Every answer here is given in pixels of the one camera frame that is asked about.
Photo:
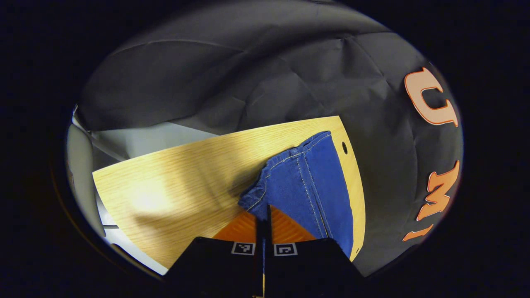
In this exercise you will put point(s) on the black backdrop cloth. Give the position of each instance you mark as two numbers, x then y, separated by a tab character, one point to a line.
256	74

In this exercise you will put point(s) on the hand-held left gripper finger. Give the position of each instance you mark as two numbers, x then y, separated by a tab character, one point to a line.
268	244
260	244

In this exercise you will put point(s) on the blue jeans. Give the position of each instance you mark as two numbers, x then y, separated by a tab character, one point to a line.
306	182

